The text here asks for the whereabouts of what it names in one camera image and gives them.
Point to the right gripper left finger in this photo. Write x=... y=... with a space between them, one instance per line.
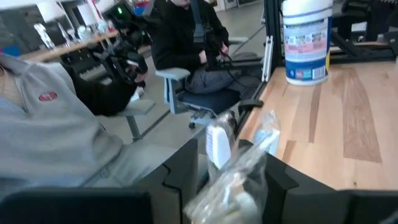
x=93 y=205

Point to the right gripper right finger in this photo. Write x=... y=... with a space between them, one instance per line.
x=311 y=202

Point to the blue toothbrush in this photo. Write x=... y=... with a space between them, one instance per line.
x=267 y=137

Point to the orange toothbrush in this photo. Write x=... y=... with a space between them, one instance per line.
x=218 y=149

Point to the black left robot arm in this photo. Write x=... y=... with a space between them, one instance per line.
x=357 y=15

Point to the person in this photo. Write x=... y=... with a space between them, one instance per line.
x=46 y=140
x=177 y=40

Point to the grey blue office chair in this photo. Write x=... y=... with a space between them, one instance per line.
x=202 y=101

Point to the white blue wipes canister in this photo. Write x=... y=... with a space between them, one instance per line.
x=306 y=46

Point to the light wooden background table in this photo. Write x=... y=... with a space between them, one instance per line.
x=62 y=48

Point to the white frame bracket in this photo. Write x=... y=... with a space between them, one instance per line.
x=267 y=59

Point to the black aluminium table frame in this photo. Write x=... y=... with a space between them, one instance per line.
x=273 y=31

